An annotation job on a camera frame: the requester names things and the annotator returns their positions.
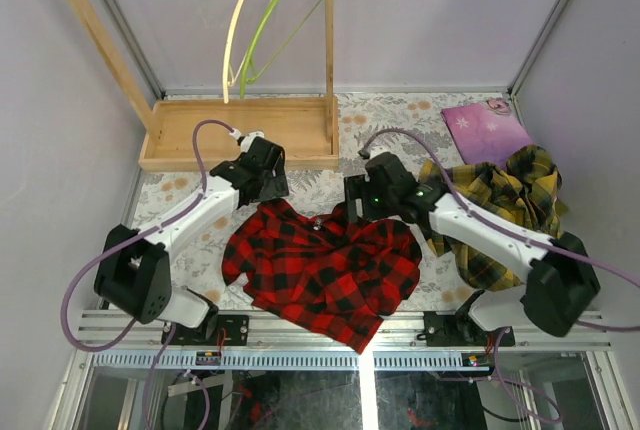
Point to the purple folded cloth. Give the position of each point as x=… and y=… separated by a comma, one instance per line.
x=486, y=131

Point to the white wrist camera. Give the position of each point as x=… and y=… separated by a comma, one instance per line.
x=364, y=154
x=244, y=141

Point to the red black plaid shirt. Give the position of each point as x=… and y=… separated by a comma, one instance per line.
x=322, y=265

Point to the aluminium front rail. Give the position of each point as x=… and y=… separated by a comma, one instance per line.
x=100, y=330

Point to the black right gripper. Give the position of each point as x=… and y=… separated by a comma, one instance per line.
x=354, y=188

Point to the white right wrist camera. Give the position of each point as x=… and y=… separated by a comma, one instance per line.
x=364, y=154

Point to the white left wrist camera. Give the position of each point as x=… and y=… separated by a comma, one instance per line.
x=244, y=141

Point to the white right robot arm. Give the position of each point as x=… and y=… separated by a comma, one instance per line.
x=558, y=284

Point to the green hanger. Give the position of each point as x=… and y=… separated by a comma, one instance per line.
x=247, y=74

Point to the wooden clothes rack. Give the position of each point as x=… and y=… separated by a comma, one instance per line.
x=181, y=134

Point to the yellow black plaid shirt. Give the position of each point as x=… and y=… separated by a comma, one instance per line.
x=524, y=193

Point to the floral table mat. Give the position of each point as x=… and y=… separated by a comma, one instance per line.
x=316, y=192

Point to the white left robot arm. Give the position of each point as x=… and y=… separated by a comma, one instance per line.
x=136, y=275

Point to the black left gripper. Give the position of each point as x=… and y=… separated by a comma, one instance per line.
x=273, y=180

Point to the cream wooden hanger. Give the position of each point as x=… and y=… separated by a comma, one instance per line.
x=240, y=25

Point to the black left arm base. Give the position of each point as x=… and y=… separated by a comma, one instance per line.
x=220, y=330

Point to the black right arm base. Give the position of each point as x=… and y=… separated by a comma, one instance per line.
x=458, y=329

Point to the perforated cable duct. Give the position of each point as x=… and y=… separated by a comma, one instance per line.
x=446, y=361

